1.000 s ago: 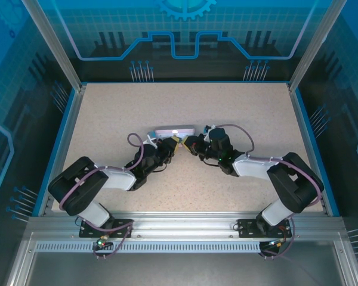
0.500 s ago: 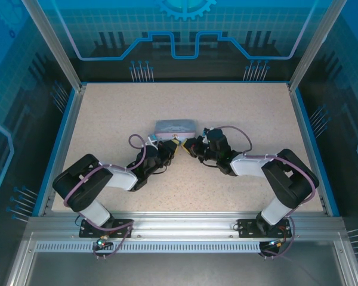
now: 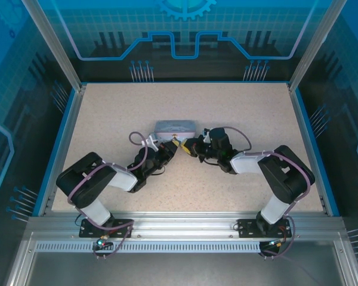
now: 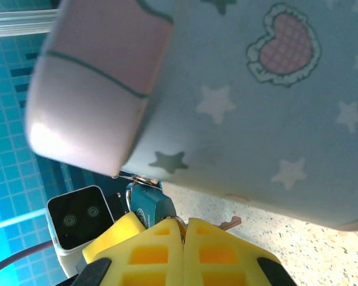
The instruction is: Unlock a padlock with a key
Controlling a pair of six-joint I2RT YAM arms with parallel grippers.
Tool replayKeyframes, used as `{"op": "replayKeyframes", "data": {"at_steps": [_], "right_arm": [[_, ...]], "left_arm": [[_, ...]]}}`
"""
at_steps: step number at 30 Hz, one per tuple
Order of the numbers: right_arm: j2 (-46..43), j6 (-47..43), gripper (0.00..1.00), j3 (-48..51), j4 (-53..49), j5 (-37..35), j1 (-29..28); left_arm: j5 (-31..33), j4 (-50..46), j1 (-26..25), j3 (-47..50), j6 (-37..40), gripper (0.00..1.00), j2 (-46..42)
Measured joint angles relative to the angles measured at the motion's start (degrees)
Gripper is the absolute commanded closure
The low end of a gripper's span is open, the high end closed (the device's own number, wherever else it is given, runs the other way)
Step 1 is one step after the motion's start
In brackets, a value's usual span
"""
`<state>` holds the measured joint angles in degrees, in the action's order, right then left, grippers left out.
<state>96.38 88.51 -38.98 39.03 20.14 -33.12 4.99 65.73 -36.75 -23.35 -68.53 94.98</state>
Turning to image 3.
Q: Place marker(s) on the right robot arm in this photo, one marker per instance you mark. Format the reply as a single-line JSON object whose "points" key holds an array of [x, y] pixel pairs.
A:
{"points": [[286, 175]]}

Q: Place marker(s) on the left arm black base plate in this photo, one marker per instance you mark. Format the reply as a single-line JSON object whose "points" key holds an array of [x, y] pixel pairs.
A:
{"points": [[89, 231]]}

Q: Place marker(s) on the right base LED connector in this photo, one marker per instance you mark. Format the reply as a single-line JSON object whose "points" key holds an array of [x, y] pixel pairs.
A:
{"points": [[275, 243]]}

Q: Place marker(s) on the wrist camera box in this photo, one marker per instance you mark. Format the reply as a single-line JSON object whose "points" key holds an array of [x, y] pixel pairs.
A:
{"points": [[152, 141], [207, 135]]}

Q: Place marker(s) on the left aluminium frame post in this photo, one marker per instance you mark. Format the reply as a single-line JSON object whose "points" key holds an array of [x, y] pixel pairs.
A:
{"points": [[56, 44]]}

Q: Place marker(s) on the aluminium mounting rail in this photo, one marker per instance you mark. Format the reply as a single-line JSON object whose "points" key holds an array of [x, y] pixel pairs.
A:
{"points": [[182, 222]]}

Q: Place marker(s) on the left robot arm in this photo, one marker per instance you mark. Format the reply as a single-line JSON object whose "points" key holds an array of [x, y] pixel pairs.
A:
{"points": [[86, 178]]}

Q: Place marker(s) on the left base LED connector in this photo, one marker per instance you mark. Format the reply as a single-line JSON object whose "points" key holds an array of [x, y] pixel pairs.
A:
{"points": [[103, 240]]}

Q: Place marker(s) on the clear acrylic bar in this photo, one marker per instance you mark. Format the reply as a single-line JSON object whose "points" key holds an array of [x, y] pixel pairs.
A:
{"points": [[313, 44]]}

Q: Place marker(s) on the base led connector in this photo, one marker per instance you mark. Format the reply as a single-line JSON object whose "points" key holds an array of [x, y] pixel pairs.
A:
{"points": [[275, 243], [103, 240]]}

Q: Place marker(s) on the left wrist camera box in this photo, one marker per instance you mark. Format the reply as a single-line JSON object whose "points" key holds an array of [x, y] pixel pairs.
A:
{"points": [[152, 141]]}

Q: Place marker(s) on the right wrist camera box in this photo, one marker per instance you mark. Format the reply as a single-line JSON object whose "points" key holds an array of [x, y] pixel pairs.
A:
{"points": [[207, 135]]}

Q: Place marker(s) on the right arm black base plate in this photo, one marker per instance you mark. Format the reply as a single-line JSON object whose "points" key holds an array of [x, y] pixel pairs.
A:
{"points": [[247, 228]]}

